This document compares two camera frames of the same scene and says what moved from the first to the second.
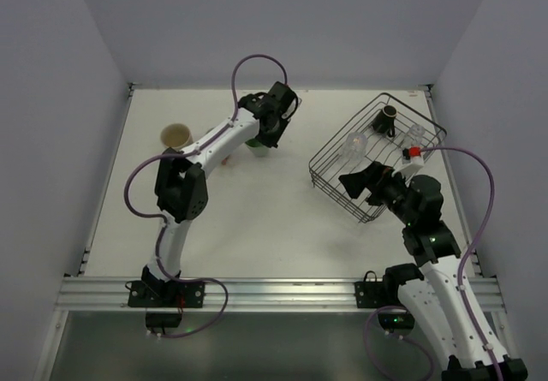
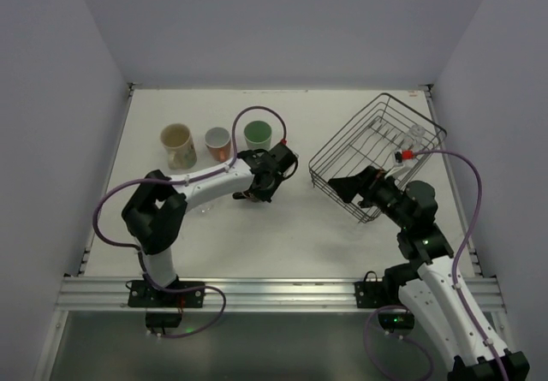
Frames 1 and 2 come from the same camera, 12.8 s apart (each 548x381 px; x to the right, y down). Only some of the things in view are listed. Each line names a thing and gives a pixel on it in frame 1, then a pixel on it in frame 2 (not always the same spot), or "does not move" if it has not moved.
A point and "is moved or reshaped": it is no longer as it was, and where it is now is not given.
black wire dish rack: [381, 134] does not move
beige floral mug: [175, 135] does not move
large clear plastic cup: [354, 145] is moved or reshaped
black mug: [384, 123] -> [240, 195]
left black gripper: [265, 137] -> [255, 193]
